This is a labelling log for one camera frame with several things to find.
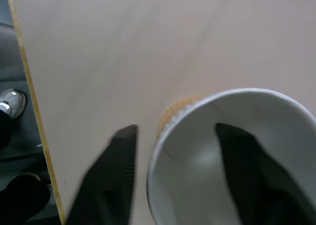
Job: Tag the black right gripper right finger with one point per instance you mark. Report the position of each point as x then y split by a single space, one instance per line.
249 175

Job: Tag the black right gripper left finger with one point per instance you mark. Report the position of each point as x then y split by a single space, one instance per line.
108 180

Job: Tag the white paper cup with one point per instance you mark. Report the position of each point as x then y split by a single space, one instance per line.
195 185

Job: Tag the black trouser leg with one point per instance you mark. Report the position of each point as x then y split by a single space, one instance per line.
21 198

